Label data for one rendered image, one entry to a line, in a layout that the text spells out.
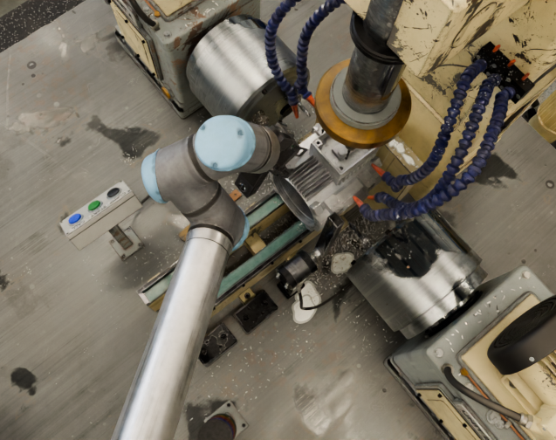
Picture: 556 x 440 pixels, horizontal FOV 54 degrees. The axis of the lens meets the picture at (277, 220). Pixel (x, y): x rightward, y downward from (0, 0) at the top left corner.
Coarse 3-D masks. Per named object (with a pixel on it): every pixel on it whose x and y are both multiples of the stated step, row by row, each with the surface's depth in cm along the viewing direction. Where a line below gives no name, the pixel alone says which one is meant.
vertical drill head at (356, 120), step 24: (384, 0) 72; (384, 24) 76; (336, 72) 104; (360, 72) 88; (384, 72) 86; (336, 96) 100; (360, 96) 94; (384, 96) 93; (408, 96) 103; (336, 120) 101; (360, 120) 98; (384, 120) 99; (360, 144) 101; (384, 144) 103
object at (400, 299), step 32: (352, 224) 124; (416, 224) 114; (448, 224) 118; (384, 256) 113; (416, 256) 112; (448, 256) 112; (384, 288) 115; (416, 288) 111; (448, 288) 110; (416, 320) 114
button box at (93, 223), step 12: (120, 192) 122; (132, 192) 122; (108, 204) 121; (120, 204) 121; (132, 204) 123; (84, 216) 121; (96, 216) 119; (108, 216) 121; (120, 216) 122; (72, 228) 119; (84, 228) 119; (96, 228) 121; (108, 228) 122; (72, 240) 119; (84, 240) 120
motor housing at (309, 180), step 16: (304, 144) 129; (304, 160) 126; (272, 176) 131; (304, 176) 122; (320, 176) 123; (352, 176) 126; (288, 192) 137; (304, 192) 122; (320, 192) 123; (336, 192) 125; (352, 192) 126; (304, 208) 137; (320, 224) 125
